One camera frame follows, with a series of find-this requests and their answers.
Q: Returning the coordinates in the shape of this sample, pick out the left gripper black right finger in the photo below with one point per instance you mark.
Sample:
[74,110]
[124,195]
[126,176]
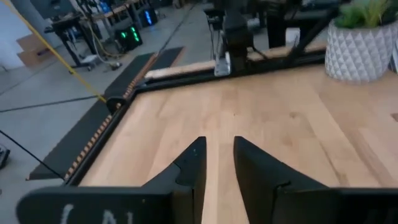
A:
[280,199]

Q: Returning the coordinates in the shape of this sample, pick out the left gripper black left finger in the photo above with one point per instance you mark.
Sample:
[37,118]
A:
[155,202]

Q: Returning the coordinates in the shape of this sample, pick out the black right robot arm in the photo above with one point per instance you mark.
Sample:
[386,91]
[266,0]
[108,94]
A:
[236,34]

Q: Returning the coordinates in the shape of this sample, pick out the black hazard-striped floor mat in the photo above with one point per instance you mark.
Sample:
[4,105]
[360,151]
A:
[77,146]

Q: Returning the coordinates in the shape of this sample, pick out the black floor object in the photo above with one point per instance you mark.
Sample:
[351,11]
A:
[3,157]

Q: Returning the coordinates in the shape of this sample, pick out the computer with green lights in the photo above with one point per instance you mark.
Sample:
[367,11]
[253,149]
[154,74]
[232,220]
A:
[129,39]

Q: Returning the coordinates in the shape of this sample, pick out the white patterned plant pot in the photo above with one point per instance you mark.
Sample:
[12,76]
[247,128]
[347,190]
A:
[357,53]

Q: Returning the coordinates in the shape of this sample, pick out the computer with blue lights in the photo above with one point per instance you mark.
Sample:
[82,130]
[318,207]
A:
[148,17]

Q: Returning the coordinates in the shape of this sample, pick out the black workbench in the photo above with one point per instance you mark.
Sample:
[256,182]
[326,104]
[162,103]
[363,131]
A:
[68,31]

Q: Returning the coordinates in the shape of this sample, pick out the brown cardboard boxes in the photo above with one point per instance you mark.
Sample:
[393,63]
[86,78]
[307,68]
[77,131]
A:
[31,49]

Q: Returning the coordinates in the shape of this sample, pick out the green succulent plant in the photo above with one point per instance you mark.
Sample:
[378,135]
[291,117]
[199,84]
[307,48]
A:
[360,12]

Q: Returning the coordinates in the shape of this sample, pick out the black metal table frame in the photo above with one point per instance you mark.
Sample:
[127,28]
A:
[186,81]

